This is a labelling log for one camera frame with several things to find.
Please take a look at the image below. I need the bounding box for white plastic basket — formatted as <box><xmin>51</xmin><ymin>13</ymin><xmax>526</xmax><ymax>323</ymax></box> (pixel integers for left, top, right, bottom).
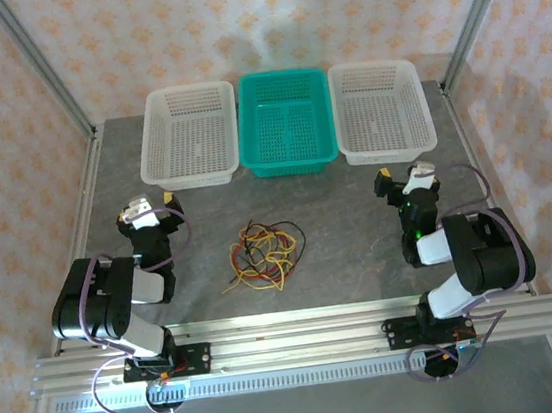
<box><xmin>130</xmin><ymin>79</ymin><xmax>247</xmax><ymax>197</ymax></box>
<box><xmin>326</xmin><ymin>52</ymin><xmax>441</xmax><ymax>170</ymax></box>

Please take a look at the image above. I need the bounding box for green plastic basket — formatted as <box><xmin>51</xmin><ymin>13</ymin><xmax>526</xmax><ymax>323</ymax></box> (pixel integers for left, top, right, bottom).
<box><xmin>228</xmin><ymin>63</ymin><xmax>343</xmax><ymax>183</ymax></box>

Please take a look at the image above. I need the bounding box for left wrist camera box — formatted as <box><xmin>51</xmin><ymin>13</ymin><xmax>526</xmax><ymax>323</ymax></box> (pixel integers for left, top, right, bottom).
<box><xmin>117</xmin><ymin>193</ymin><xmax>160</xmax><ymax>233</ymax></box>

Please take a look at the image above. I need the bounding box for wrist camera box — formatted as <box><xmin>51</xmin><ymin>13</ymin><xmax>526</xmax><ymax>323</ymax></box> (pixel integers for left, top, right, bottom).
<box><xmin>398</xmin><ymin>159</ymin><xmax>440</xmax><ymax>197</ymax></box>
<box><xmin>117</xmin><ymin>193</ymin><xmax>160</xmax><ymax>233</ymax></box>

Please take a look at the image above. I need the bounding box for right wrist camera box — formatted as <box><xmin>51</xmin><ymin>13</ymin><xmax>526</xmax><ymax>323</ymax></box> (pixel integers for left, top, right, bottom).
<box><xmin>398</xmin><ymin>159</ymin><xmax>440</xmax><ymax>197</ymax></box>

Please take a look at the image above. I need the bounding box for aluminium table side rail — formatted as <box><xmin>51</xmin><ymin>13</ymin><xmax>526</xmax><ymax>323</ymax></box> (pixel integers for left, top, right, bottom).
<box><xmin>24</xmin><ymin>124</ymin><xmax>133</xmax><ymax>356</ymax></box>
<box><xmin>436</xmin><ymin>69</ymin><xmax>540</xmax><ymax>305</ymax></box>

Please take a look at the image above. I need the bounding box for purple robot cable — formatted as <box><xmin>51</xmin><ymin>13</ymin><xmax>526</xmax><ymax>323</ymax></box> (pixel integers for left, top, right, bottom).
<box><xmin>382</xmin><ymin>155</ymin><xmax>542</xmax><ymax>387</ymax></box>
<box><xmin>68</xmin><ymin>204</ymin><xmax>217</xmax><ymax>413</ymax></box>

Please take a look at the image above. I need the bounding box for aluminium frame post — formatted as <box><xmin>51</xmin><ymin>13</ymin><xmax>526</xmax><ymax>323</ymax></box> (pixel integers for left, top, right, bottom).
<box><xmin>430</xmin><ymin>0</ymin><xmax>539</xmax><ymax>95</ymax></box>
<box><xmin>0</xmin><ymin>0</ymin><xmax>98</xmax><ymax>150</ymax></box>

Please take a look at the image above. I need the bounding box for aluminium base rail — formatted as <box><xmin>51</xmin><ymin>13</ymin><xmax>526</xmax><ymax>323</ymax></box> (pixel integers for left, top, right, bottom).
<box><xmin>23</xmin><ymin>276</ymin><xmax>552</xmax><ymax>400</ymax></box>

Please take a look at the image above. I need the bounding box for slotted grey cable duct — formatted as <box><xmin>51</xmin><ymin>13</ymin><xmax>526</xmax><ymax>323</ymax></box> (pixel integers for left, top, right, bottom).
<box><xmin>47</xmin><ymin>335</ymin><xmax>552</xmax><ymax>413</ymax></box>

